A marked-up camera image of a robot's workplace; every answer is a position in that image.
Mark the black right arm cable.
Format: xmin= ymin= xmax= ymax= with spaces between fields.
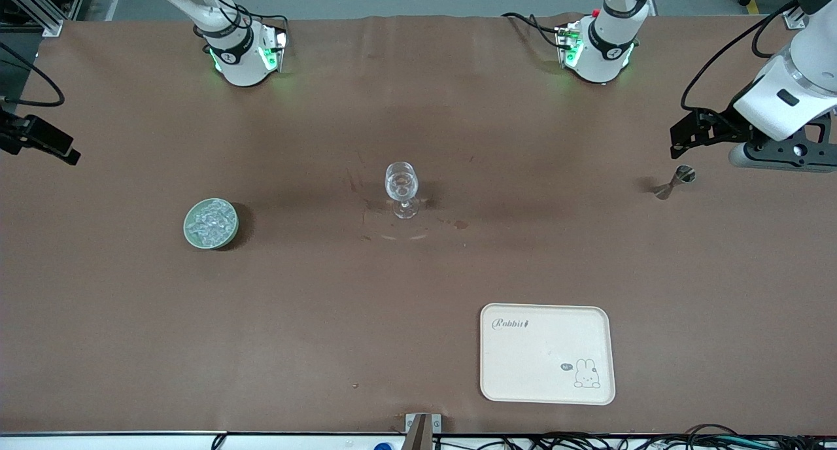
xmin=0 ymin=41 xmax=65 ymax=108

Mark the clear wine glass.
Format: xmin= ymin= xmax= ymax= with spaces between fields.
xmin=384 ymin=162 xmax=420 ymax=219

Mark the black base cable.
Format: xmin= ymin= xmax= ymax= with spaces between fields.
xmin=232 ymin=4 xmax=289 ymax=33
xmin=502 ymin=12 xmax=564 ymax=49

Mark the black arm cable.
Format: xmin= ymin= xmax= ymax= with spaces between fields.
xmin=0 ymin=41 xmax=65 ymax=108
xmin=680 ymin=0 xmax=802 ymax=114

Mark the steel double jigger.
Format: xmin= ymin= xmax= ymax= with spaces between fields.
xmin=651 ymin=165 xmax=696 ymax=200

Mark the clear ice cubes pile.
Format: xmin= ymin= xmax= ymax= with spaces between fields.
xmin=186 ymin=200 xmax=237 ymax=246

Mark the black right base cable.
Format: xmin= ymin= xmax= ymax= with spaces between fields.
xmin=232 ymin=4 xmax=289 ymax=33

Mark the cream rabbit print tray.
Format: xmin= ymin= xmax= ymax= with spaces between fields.
xmin=479 ymin=303 xmax=617 ymax=406

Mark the black cable bundle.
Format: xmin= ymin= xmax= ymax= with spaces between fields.
xmin=433 ymin=424 xmax=837 ymax=450

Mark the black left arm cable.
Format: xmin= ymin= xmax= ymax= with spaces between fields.
xmin=680 ymin=0 xmax=802 ymax=114

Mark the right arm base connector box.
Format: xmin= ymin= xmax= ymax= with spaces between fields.
xmin=258 ymin=28 xmax=288 ymax=73

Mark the black left base cable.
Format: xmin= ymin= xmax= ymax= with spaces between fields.
xmin=502 ymin=12 xmax=564 ymax=49

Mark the green ceramic bowl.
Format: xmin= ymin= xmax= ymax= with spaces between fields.
xmin=183 ymin=198 xmax=239 ymax=249

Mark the metal clamp bracket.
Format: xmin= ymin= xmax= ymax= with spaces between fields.
xmin=405 ymin=413 xmax=442 ymax=450

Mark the brown table cover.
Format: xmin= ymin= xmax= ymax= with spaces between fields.
xmin=0 ymin=13 xmax=837 ymax=436

